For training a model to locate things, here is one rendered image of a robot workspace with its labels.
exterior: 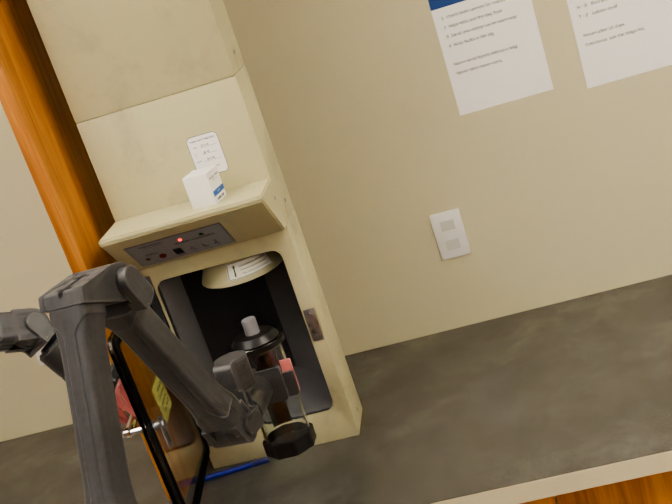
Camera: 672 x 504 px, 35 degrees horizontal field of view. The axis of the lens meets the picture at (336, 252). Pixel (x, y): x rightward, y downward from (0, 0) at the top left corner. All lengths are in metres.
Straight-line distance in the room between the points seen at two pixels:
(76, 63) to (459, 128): 0.86
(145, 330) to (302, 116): 0.95
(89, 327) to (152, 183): 0.63
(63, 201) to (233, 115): 0.35
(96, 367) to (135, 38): 0.73
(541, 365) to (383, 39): 0.78
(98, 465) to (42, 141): 0.76
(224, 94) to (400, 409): 0.75
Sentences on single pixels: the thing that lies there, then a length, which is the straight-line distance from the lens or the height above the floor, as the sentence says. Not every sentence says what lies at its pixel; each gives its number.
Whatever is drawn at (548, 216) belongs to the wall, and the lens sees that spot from 2.47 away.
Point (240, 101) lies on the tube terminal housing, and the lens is 1.97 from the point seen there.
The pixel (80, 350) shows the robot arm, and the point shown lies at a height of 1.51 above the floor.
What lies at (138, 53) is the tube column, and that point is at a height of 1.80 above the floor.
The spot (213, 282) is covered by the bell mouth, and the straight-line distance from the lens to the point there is 2.12.
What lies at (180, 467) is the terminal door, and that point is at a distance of 2.02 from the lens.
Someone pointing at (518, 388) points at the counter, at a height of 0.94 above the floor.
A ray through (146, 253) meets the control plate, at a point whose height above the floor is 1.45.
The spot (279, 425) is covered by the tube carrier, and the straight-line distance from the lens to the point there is 2.01.
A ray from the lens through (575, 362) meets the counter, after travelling 2.24.
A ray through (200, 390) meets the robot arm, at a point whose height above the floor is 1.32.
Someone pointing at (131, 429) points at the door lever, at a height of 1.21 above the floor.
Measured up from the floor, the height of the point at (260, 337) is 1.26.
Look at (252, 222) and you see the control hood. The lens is 1.96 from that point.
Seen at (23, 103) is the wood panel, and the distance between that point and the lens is 2.01.
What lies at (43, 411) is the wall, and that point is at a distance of 2.84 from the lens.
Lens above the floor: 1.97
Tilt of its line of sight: 18 degrees down
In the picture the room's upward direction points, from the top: 18 degrees counter-clockwise
